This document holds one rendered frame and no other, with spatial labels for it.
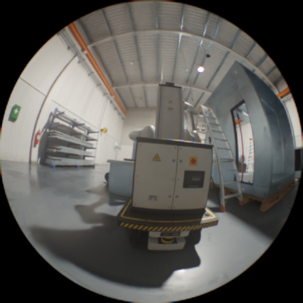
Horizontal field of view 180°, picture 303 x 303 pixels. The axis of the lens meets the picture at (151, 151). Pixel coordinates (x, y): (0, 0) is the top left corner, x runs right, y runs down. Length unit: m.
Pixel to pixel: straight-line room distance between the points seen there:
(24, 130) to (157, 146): 4.75
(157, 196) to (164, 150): 0.30
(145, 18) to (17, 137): 8.08
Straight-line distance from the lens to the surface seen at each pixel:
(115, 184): 1.86
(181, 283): 0.75
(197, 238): 0.85
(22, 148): 4.81
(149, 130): 1.20
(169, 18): 7.44
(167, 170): 0.61
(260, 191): 2.07
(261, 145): 2.07
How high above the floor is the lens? 0.69
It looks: 6 degrees up
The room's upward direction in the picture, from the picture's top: 5 degrees clockwise
